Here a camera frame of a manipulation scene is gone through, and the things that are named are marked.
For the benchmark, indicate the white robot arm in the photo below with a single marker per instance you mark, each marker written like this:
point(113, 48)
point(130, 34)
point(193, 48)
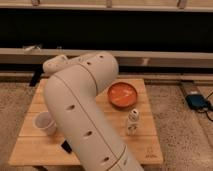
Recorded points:
point(69, 95)

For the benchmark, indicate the orange ceramic bowl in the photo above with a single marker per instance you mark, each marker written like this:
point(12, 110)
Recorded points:
point(122, 94)

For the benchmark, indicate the small white bottle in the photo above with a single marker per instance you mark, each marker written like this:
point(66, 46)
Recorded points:
point(132, 122)

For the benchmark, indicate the wooden table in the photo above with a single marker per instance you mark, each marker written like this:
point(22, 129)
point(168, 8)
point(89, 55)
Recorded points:
point(34, 148)

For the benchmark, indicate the black smartphone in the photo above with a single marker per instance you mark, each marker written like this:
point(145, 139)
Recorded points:
point(65, 146)

